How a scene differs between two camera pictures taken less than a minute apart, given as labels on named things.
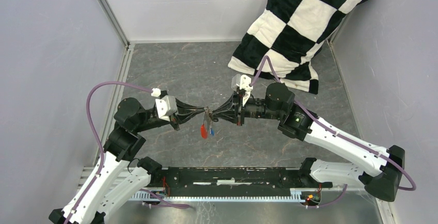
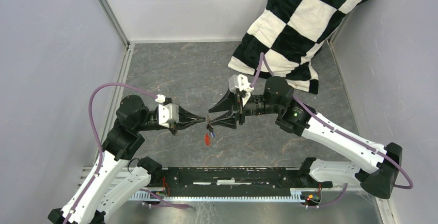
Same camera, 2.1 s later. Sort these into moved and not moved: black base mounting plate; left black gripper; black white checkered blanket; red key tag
Moved: left black gripper; red key tag
Not moved: black base mounting plate; black white checkered blanket
